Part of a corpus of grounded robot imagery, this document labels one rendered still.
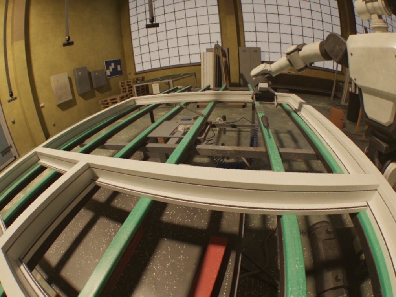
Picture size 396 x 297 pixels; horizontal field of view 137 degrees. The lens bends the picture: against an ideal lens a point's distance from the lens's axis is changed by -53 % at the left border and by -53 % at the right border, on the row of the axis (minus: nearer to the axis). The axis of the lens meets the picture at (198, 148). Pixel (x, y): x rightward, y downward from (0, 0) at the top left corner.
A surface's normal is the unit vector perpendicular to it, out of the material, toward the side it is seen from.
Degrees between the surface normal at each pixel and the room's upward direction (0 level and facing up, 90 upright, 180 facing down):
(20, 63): 90
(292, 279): 0
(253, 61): 90
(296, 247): 0
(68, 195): 90
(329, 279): 45
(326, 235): 0
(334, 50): 85
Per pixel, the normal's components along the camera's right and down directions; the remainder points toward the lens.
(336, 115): -0.59, 0.43
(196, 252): -0.09, -0.88
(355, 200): -0.26, 0.48
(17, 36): 0.97, 0.04
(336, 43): -1.00, 0.05
